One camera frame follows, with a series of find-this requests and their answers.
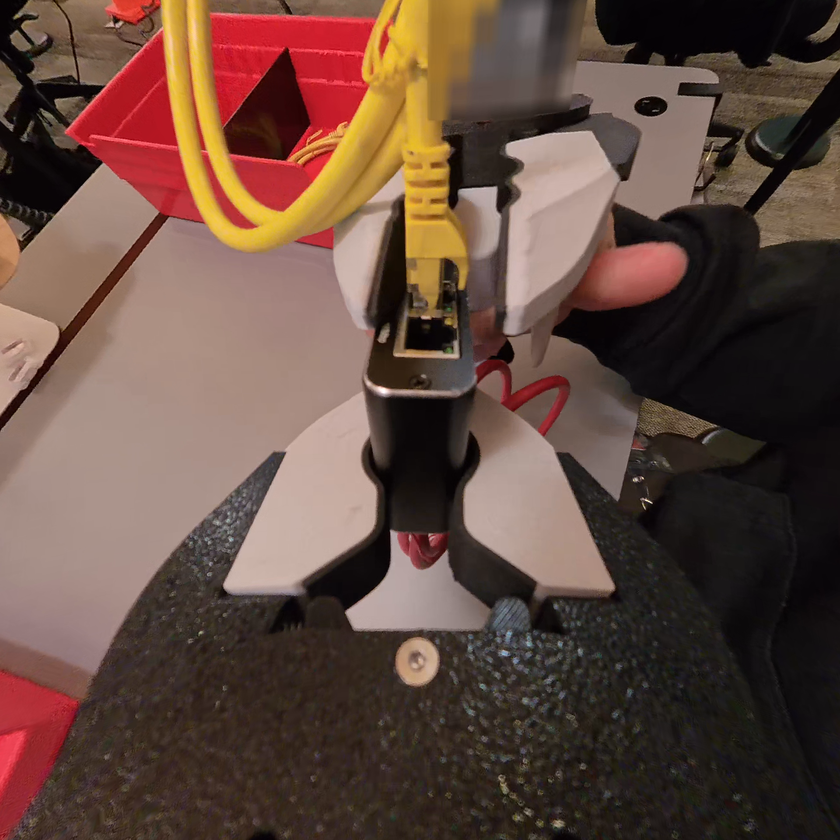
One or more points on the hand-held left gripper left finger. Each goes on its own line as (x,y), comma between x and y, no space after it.
(308,518)

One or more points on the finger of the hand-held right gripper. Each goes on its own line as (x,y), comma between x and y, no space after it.
(358,262)
(564,216)

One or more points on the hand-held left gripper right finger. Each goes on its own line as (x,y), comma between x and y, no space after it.
(531,518)

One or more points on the black network switch box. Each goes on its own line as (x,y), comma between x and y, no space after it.
(420,446)

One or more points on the red plastic bin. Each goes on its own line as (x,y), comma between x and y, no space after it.
(33,741)
(131,131)

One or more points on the person's right hand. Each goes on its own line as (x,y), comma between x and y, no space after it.
(630,275)

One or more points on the wood-edged office table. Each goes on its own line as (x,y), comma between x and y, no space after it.
(610,85)

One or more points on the person's torso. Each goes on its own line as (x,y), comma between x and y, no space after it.
(754,558)

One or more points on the orange traffic cone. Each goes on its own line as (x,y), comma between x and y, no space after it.
(134,8)

